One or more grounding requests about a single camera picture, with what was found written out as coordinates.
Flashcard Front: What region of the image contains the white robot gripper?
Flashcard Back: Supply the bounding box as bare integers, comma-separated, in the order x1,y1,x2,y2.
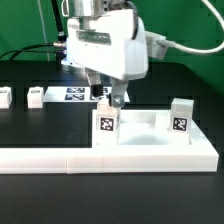
67,9,148,108

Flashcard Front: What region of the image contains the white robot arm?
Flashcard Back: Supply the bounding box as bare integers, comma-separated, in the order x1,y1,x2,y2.
62,0,148,108

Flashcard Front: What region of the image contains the white marker sheet with tags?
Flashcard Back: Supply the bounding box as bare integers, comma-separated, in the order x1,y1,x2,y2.
43,86,131,103

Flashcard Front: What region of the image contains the white L-shaped obstacle fence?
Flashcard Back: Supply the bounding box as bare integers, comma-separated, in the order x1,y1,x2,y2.
0,146,219,174

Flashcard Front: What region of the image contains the black cable bundle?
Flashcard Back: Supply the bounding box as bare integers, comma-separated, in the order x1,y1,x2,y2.
0,0,69,62

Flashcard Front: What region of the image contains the white camera cable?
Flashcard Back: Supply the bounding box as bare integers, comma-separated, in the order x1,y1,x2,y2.
156,0,224,55

